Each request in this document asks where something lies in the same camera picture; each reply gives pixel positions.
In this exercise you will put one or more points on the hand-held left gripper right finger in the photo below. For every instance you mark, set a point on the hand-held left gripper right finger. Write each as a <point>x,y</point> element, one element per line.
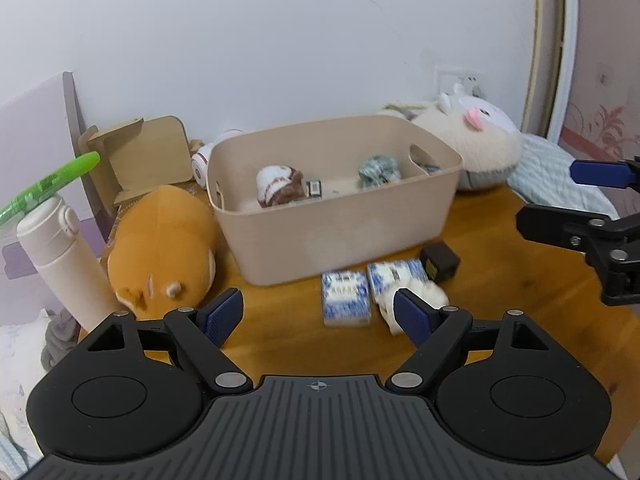
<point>412,320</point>

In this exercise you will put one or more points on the blue white tissue packet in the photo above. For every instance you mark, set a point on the blue white tissue packet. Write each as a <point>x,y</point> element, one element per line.
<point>395,277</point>
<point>346,297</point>

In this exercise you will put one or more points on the lilac board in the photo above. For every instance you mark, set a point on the lilac board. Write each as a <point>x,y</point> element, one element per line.
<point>30,125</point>

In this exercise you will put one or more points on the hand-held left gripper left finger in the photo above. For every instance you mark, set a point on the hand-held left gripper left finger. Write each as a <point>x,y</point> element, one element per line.
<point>222,317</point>

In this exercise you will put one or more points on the green plastic stick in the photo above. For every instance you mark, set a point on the green plastic stick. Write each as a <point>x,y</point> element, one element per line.
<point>50,185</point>

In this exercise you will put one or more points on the white cat plush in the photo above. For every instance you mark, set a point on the white cat plush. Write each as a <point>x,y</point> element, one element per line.
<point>487,112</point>

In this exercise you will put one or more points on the cream sheep plush cushion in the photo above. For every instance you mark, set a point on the cream sheep plush cushion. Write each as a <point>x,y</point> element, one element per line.
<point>480,160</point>

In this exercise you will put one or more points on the white insulated bottle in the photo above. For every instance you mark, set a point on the white insulated bottle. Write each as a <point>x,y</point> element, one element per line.
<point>65,265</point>

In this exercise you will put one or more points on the orange plush animal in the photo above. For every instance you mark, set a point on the orange plush animal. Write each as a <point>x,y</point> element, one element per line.
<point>160,240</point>

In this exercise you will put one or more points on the grey cloth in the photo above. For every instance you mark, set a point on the grey cloth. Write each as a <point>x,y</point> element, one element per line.
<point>60,340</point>

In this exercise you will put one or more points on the white wall socket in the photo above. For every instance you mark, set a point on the white wall socket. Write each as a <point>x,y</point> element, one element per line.
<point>462,80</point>

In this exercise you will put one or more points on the light blue cloth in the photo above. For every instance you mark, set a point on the light blue cloth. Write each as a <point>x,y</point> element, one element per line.
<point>550,175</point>

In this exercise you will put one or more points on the white red headphones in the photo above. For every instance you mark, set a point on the white red headphones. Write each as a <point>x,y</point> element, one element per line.
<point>202,165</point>

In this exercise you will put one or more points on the clear packet with white contents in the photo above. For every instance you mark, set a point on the clear packet with white contents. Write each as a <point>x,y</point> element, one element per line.
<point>430,167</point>

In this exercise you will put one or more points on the white bedsheet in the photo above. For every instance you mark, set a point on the white bedsheet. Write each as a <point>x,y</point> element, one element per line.
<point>20,375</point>

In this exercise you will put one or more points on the floral patterned panel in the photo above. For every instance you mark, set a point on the floral patterned panel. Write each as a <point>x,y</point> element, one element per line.
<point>605,60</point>

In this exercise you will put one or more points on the plywood stand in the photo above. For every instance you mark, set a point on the plywood stand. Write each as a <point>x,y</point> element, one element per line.
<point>145,155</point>

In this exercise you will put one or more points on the small black box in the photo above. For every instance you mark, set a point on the small black box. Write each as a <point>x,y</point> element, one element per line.
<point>440,262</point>

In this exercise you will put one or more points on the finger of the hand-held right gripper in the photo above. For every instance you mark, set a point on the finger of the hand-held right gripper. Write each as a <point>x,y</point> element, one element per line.
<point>595,172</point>
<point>550,222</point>

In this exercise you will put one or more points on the beige plastic storage container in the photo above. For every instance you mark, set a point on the beige plastic storage container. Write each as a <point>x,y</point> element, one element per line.
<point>325,240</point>

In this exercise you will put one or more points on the brown plush with white hat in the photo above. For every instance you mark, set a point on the brown plush with white hat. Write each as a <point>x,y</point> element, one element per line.
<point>277,185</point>

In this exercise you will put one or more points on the small white plush toy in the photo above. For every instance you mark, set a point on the small white plush toy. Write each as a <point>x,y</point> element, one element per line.
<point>430,295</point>

